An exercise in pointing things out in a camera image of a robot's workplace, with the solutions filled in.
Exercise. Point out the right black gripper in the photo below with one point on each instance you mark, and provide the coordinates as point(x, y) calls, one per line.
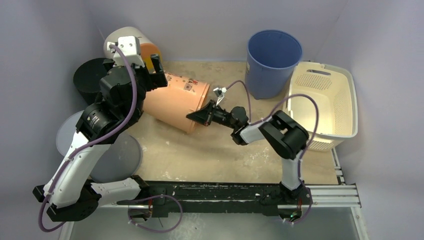
point(209, 114)

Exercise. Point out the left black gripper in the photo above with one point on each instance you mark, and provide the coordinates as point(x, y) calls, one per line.
point(158, 79)

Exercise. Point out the orange bucket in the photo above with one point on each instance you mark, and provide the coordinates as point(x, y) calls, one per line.
point(172, 104)

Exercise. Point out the black large bucket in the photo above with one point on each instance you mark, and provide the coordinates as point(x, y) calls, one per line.
point(87, 77)

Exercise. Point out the grey lavender bucket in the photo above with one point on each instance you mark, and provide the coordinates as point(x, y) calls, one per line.
point(119, 162)

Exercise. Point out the blue bucket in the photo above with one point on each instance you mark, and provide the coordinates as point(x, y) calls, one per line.
point(272, 56)

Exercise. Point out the cream laundry basket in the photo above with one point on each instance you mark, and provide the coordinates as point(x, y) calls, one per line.
point(333, 90)

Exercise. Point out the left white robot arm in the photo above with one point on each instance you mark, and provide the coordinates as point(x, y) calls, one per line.
point(71, 195)

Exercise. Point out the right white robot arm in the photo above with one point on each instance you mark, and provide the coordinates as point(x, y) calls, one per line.
point(286, 137)

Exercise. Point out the white orange yellow drum toy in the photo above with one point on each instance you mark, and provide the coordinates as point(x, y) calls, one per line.
point(147, 47)

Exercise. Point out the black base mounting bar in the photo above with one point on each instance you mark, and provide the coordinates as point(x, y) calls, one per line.
point(166, 197)

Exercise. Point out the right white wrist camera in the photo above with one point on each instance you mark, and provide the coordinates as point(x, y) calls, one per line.
point(220, 94)

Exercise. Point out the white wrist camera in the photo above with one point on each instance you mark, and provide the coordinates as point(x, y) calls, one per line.
point(220, 94)
point(130, 47)

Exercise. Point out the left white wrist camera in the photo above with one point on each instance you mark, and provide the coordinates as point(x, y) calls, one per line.
point(130, 47)

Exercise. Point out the aluminium rail frame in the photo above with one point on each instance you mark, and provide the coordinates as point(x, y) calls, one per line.
point(335, 214)

